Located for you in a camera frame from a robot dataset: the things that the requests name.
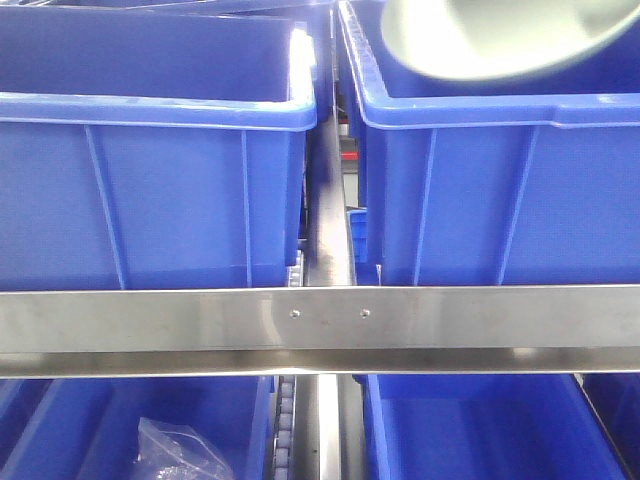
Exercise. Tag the clear plastic bag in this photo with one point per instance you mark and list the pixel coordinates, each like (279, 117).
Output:
(170, 451)

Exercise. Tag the blue bin lower right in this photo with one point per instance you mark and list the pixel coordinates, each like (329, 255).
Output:
(484, 426)

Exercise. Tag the blue bin upper right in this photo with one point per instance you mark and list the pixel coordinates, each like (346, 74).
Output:
(528, 182)

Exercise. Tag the blue bin upper left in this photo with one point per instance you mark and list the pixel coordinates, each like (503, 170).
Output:
(142, 150)

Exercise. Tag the light green round plate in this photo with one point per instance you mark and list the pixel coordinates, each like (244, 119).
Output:
(470, 41)

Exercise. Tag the small blue bin behind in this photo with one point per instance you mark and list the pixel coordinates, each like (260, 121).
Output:
(358, 224)

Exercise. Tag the blue bin lower left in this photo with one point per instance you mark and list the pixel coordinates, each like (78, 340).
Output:
(88, 428)

